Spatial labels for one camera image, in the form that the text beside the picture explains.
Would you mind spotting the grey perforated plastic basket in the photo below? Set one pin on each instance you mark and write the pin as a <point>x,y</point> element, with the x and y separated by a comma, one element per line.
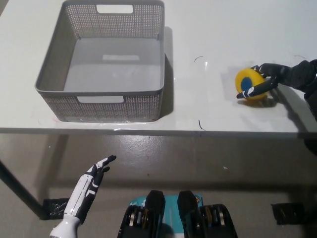
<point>99,109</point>

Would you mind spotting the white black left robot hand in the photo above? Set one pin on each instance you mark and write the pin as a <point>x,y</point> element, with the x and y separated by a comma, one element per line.
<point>84,196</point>

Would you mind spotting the black table leg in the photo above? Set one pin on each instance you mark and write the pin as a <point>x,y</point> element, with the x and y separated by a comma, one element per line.
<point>19,188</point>

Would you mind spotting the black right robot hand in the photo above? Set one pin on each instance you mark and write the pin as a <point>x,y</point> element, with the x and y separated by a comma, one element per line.
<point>294,75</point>

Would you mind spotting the yellow duck toy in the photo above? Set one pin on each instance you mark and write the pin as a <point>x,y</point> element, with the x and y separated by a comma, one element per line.
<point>241,74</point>

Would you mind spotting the black teal robot body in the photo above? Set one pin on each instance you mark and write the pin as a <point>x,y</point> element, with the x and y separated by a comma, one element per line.
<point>153,218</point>

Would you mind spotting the thin black thread piece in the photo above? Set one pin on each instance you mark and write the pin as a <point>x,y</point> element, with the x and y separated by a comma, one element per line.
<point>198,123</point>
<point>197,58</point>

